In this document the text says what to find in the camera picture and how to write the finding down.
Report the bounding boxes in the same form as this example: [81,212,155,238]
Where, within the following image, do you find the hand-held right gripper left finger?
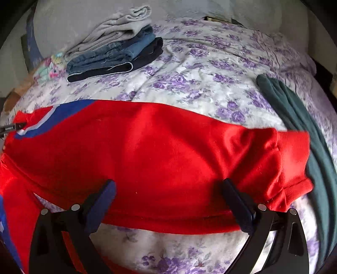
[28,180,117,274]

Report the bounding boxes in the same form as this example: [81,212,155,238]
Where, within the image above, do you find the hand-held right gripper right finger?
[222,178,310,274]

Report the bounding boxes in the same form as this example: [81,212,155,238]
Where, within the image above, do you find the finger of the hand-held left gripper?
[0,122,27,135]

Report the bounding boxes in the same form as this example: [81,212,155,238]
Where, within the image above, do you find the red jacket with blue stripe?
[0,99,314,274]

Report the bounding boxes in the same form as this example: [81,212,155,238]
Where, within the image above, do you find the folded grey pants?
[64,6,152,60]

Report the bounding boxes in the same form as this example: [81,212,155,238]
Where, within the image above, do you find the folded black pants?
[67,37,164,83]

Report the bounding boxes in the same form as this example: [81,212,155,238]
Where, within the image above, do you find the brown wooden board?
[5,76,37,114]

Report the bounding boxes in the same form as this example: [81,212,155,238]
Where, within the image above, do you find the folded colourful floral blanket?
[33,51,69,83]

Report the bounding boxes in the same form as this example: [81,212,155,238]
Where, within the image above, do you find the dark green cloth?
[256,74,337,274]

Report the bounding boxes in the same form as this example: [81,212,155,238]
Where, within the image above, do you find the folded blue jeans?
[66,25,156,74]

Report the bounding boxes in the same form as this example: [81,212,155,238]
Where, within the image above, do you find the purple floral bed sheet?
[5,18,337,274]

